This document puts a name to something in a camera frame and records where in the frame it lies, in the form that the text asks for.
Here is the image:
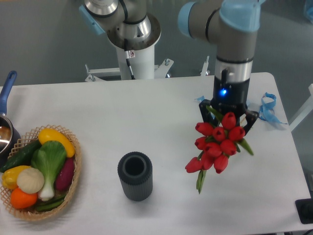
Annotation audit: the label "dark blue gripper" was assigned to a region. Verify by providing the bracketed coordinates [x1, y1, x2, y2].
[199, 78, 259, 135]

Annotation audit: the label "red tulip bouquet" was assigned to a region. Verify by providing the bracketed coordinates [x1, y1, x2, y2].
[185, 105, 254, 193]

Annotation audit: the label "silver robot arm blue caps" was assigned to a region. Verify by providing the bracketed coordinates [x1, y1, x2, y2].
[79, 0, 262, 132]

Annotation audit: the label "blue ribbon strip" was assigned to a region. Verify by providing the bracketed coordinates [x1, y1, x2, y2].
[259, 92, 288, 126]

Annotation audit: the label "dark grey ribbed vase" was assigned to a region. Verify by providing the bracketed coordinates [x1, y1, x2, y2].
[117, 152, 153, 201]

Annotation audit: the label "black device at edge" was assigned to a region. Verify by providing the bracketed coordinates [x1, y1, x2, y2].
[295, 198, 313, 224]

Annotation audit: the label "blue object top right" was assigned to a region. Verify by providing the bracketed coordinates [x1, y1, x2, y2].
[303, 0, 313, 23]

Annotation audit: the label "purple sweet potato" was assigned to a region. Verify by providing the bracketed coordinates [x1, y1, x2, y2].
[55, 158, 74, 191]

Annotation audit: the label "yellow squash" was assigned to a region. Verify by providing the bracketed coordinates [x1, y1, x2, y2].
[38, 128, 75, 158]

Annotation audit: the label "green bok choy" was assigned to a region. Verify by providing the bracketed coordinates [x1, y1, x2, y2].
[31, 141, 67, 201]

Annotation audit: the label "green bean pods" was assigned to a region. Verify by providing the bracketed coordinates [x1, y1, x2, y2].
[35, 194, 66, 212]

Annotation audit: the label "white garlic bulb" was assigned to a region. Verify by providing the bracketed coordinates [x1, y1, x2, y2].
[17, 167, 45, 194]

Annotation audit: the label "green cucumber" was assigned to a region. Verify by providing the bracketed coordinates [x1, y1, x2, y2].
[0, 140, 42, 173]

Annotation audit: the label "woven wicker basket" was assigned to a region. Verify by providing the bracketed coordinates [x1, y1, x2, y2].
[0, 125, 82, 221]

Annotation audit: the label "orange fruit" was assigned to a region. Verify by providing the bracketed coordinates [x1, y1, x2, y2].
[10, 188, 38, 209]

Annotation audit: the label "yellow bell pepper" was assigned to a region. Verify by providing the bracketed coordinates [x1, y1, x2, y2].
[1, 165, 31, 190]

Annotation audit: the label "white frame at right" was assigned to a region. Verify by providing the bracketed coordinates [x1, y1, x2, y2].
[289, 84, 313, 131]

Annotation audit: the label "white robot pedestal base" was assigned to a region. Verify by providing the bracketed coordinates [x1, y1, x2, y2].
[84, 44, 211, 83]

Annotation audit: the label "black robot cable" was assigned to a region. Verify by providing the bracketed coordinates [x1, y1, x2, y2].
[123, 38, 136, 80]

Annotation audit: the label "blue handled saucepan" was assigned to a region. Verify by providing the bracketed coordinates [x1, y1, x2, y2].
[0, 70, 21, 167]

